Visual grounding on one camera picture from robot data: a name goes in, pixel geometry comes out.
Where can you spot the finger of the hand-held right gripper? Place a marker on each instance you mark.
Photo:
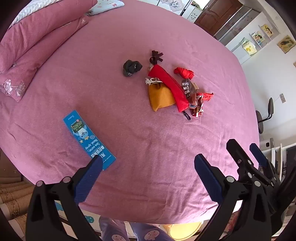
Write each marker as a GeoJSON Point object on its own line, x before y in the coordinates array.
{"type": "Point", "coordinates": [257, 154]}
{"type": "Point", "coordinates": [238, 150]}

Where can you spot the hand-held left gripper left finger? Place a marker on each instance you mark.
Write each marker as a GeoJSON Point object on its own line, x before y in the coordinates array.
{"type": "Point", "coordinates": [89, 178]}

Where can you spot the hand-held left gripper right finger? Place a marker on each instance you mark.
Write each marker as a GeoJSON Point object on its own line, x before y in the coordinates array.
{"type": "Point", "coordinates": [208, 178]}

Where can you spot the red snack packet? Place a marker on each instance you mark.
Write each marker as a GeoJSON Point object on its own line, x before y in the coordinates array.
{"type": "Point", "coordinates": [203, 96]}

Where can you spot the brown snack packet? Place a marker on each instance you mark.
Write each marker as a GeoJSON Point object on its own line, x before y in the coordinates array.
{"type": "Point", "coordinates": [186, 89]}

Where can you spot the orange cloth pouch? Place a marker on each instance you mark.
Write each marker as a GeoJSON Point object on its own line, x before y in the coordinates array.
{"type": "Point", "coordinates": [159, 97]}

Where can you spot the red zipper pouch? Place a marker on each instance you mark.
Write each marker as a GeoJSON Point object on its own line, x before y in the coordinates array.
{"type": "Point", "coordinates": [166, 81]}

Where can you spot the blue cartoon carton box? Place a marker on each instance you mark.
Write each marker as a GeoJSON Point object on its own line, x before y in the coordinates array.
{"type": "Point", "coordinates": [85, 136]}

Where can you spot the black office chair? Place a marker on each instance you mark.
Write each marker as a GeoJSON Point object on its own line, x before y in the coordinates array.
{"type": "Point", "coordinates": [270, 107]}

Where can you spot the yellow stool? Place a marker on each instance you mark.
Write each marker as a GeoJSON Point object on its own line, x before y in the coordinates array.
{"type": "Point", "coordinates": [185, 229]}

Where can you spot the pink bed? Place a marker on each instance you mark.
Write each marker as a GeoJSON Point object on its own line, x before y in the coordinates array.
{"type": "Point", "coordinates": [138, 143]}

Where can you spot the black carabiner clip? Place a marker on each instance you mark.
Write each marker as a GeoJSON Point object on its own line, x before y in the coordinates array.
{"type": "Point", "coordinates": [187, 115]}

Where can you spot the tan cardboard box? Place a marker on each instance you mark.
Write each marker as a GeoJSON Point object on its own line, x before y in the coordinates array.
{"type": "Point", "coordinates": [195, 87]}

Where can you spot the beige patterned rug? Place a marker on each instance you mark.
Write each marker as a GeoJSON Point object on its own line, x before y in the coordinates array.
{"type": "Point", "coordinates": [13, 197]}

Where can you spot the person's legs in printed pants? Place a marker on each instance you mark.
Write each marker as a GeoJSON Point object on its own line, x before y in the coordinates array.
{"type": "Point", "coordinates": [150, 234]}

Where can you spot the red cloth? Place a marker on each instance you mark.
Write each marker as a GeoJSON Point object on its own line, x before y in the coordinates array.
{"type": "Point", "coordinates": [185, 72]}

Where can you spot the yellow picture book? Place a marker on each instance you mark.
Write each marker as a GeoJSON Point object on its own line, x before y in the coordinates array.
{"type": "Point", "coordinates": [249, 48]}

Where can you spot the green picture book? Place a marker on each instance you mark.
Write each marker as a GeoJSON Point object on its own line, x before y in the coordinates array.
{"type": "Point", "coordinates": [257, 37]}

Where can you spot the black sock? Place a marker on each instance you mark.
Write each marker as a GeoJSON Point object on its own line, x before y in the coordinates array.
{"type": "Point", "coordinates": [130, 67]}

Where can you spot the cream picture book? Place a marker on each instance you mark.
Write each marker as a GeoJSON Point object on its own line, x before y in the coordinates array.
{"type": "Point", "coordinates": [267, 30]}

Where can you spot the dark maroon scrunchie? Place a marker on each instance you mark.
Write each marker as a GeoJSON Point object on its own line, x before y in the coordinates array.
{"type": "Point", "coordinates": [156, 55]}

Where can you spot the brown wooden door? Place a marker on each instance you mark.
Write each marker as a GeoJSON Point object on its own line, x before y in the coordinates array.
{"type": "Point", "coordinates": [217, 14]}

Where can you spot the pink pillows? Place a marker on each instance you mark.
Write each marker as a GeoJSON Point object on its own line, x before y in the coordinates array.
{"type": "Point", "coordinates": [34, 46]}

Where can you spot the white floral wardrobe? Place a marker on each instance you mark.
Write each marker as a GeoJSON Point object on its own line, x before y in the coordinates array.
{"type": "Point", "coordinates": [171, 3]}

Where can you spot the light blue floral pillow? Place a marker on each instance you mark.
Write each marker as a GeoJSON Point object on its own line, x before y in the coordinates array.
{"type": "Point", "coordinates": [106, 5]}

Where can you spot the white patterned blanket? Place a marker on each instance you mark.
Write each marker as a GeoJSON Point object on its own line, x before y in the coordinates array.
{"type": "Point", "coordinates": [30, 10]}

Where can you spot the white wall switch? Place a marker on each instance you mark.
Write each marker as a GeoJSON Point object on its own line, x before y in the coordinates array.
{"type": "Point", "coordinates": [282, 97]}

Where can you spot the white wall shelf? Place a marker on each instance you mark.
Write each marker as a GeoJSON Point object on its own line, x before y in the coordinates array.
{"type": "Point", "coordinates": [238, 52]}

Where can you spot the wall poster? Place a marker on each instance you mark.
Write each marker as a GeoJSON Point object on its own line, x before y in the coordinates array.
{"type": "Point", "coordinates": [286, 44]}

